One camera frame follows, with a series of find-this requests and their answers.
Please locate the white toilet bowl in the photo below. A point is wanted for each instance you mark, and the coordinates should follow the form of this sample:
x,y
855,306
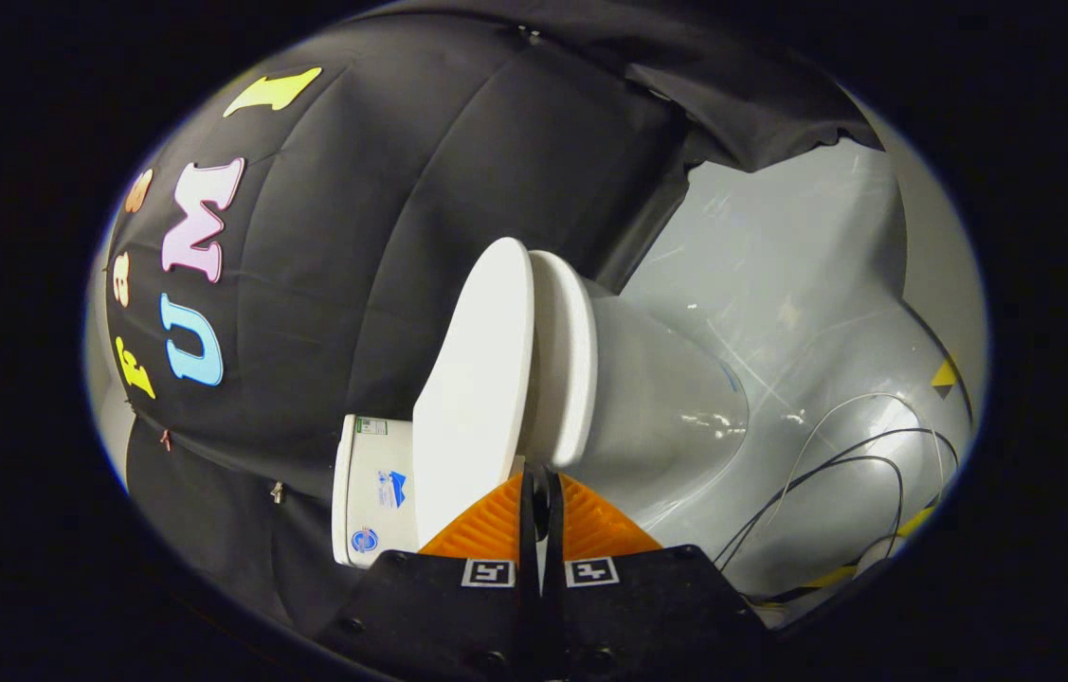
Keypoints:
x,y
657,398

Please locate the white toilet tank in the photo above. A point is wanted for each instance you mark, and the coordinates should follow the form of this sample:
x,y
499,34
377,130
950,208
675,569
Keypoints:
x,y
372,511

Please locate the black backdrop cloth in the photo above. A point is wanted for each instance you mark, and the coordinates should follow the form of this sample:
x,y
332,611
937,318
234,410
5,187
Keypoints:
x,y
353,237

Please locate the white toilet seat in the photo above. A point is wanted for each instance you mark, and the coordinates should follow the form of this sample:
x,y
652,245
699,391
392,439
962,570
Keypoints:
x,y
564,360

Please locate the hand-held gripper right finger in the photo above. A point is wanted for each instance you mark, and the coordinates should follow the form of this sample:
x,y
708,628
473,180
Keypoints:
x,y
638,616

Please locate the yellow black floor tape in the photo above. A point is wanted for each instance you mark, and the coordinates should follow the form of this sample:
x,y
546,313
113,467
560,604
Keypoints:
x,y
944,377

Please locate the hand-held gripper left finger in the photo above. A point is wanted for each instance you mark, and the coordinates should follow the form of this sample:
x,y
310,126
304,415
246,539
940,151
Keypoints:
x,y
439,616

